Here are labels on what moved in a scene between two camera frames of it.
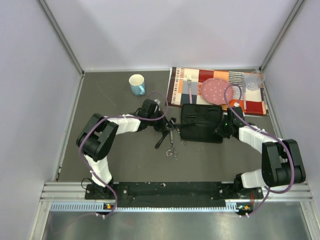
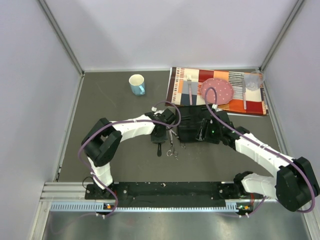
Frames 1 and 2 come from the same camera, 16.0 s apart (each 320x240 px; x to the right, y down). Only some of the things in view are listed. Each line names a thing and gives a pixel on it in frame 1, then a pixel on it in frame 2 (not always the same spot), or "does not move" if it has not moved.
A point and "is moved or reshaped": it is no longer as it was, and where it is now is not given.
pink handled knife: [244, 88] does not move
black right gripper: [219, 129] → [203, 134]
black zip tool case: [206, 116] does not move
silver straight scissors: [182, 141] is moved or reshaped
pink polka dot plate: [212, 91] does not move
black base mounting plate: [178, 194] does not move
